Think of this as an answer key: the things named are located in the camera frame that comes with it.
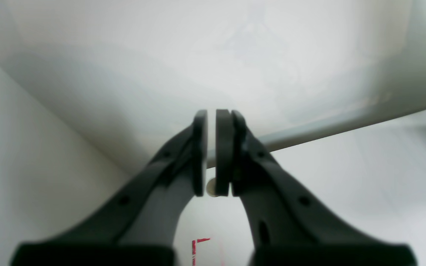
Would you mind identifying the right table cable grommet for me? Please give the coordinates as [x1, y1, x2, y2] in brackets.
[206, 177, 218, 197]

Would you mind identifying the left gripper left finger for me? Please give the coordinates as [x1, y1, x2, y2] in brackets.
[11, 110, 208, 266]

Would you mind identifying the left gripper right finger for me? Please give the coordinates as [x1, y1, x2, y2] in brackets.
[215, 109, 417, 266]

